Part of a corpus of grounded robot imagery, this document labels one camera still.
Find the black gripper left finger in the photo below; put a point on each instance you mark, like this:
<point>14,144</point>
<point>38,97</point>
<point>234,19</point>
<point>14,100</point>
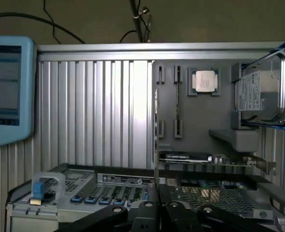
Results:
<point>142,217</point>

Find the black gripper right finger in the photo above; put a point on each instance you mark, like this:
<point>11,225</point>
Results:
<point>174,217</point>

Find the blue slot retainer clip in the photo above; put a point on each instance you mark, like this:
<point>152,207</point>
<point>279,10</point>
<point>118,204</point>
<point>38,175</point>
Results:
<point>90,200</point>
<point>76,200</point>
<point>119,201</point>
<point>104,200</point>

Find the open grey PC case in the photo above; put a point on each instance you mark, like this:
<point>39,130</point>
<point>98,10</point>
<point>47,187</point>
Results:
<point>84,213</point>

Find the grey parts rack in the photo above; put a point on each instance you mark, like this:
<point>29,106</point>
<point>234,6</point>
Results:
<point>198,116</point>

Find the blue case release latch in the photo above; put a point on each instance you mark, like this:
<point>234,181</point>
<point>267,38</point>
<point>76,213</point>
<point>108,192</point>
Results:
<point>38,192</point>

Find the silver CPU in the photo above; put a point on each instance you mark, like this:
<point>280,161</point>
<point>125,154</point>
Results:
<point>204,81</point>

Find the silver hard disk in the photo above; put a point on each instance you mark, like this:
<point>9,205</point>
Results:
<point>265,79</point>

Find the light blue teach pendant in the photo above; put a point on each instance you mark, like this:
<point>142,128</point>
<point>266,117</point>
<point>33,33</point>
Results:
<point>26,96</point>

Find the silver metal pole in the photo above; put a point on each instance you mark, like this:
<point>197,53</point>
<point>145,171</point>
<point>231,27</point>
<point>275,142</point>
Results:
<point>137,21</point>

